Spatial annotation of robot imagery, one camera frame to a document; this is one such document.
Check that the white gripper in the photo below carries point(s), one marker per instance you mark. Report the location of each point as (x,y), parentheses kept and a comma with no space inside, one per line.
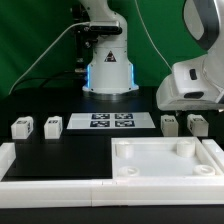
(195,84)

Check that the white square table top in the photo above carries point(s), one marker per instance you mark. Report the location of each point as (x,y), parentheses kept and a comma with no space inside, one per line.
(144,157)

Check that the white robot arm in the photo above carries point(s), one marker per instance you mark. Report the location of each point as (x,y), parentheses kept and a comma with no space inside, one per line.
(110,73)

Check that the white right fence bar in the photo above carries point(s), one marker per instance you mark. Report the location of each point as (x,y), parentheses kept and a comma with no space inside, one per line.
(215,152)

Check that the white fence bar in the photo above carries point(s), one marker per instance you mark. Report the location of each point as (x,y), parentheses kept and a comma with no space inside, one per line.
(7,157)
(215,152)
(123,192)

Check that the white marker sheet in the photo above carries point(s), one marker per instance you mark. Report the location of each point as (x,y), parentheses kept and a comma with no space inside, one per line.
(99,121)

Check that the white front fence bar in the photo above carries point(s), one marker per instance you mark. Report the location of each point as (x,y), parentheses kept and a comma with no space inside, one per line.
(123,192)

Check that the white left fence bar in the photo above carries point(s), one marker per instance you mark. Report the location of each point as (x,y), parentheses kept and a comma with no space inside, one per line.
(7,157)

